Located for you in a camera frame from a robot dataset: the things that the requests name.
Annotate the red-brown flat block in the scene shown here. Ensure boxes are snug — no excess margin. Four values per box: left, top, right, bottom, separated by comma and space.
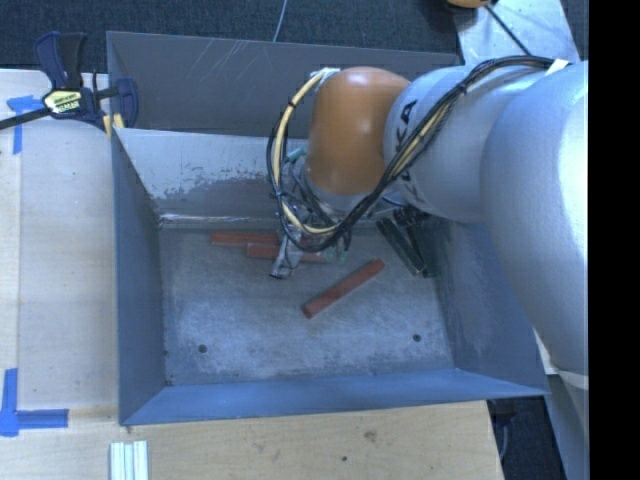
300, 258, 387, 320
244, 243, 330, 265
209, 231, 282, 248

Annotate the pale wood flat board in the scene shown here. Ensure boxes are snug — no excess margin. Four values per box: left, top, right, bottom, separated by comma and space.
17, 116, 121, 412

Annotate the grey metal bin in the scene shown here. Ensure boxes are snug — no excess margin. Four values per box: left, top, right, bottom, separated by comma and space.
105, 30, 552, 427

